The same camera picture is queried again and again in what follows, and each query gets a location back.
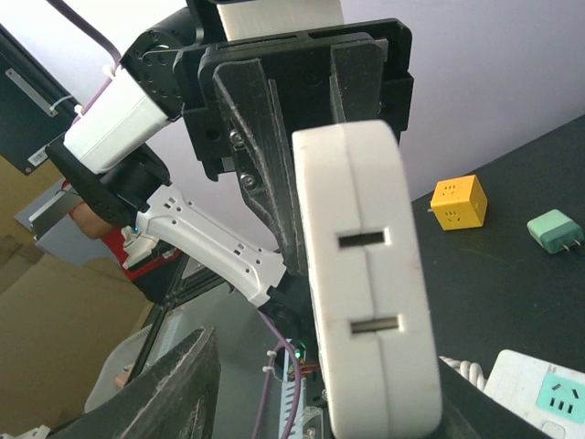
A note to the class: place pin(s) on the yellow cube socket adapter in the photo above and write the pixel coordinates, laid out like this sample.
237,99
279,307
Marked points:
459,203

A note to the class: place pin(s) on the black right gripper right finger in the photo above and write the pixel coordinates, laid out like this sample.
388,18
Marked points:
469,413

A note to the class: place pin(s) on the white charger block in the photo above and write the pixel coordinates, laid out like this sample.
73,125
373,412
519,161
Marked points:
371,311

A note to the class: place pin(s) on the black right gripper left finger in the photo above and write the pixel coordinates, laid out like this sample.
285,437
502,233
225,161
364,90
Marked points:
175,398

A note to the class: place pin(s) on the white slotted cable duct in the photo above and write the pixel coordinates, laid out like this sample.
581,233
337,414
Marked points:
300,428

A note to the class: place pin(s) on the cardboard box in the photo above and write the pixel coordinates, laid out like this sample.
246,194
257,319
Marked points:
65,306

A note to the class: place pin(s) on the green plug adapter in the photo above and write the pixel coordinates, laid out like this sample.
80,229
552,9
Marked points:
555,232

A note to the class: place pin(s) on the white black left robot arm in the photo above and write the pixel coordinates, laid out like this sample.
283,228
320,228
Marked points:
103,157

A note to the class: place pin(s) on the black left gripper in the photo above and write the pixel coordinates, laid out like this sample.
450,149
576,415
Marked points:
267,88

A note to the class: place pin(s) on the white power strip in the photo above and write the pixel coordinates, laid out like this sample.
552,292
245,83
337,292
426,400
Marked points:
548,396

